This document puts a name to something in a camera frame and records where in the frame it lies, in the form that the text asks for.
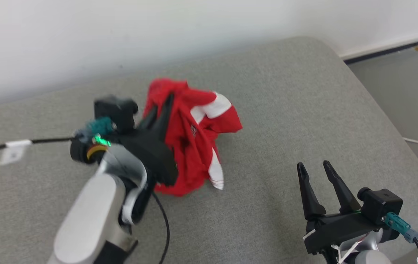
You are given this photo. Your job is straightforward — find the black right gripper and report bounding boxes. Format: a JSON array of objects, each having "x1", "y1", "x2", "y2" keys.
[{"x1": 297, "y1": 160, "x2": 381, "y2": 255}]

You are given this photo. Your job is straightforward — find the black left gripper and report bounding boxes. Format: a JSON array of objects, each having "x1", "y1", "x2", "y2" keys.
[{"x1": 115, "y1": 93, "x2": 179, "y2": 186}]

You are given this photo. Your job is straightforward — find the red shorts white trim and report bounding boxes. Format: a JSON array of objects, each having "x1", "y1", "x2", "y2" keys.
[{"x1": 142, "y1": 78, "x2": 243, "y2": 197}]

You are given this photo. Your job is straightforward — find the grey fabric sofa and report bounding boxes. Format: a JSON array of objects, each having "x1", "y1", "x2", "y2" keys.
[{"x1": 0, "y1": 36, "x2": 418, "y2": 264}]

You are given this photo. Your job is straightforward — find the black skirting board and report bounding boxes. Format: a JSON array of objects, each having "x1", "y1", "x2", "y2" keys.
[{"x1": 343, "y1": 34, "x2": 418, "y2": 66}]

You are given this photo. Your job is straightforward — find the teal left camera connector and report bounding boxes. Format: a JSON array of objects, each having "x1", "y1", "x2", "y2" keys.
[{"x1": 84, "y1": 117, "x2": 116, "y2": 138}]

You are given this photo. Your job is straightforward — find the teal camera connector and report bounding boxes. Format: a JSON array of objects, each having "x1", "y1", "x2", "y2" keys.
[
  {"x1": 385, "y1": 212, "x2": 418, "y2": 242},
  {"x1": 84, "y1": 117, "x2": 116, "y2": 138}
]

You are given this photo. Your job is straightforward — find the teal right camera connector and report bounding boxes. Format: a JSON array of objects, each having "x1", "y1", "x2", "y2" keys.
[{"x1": 385, "y1": 212, "x2": 418, "y2": 242}]

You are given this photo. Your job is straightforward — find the black left camera cable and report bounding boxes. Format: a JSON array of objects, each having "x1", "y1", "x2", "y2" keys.
[{"x1": 0, "y1": 136, "x2": 85, "y2": 160}]

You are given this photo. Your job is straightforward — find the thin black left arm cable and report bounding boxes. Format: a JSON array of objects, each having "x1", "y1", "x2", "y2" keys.
[{"x1": 151, "y1": 192, "x2": 171, "y2": 264}]

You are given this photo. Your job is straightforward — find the white left cable label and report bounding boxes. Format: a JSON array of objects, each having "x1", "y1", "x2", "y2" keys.
[{"x1": 0, "y1": 139, "x2": 33, "y2": 165}]

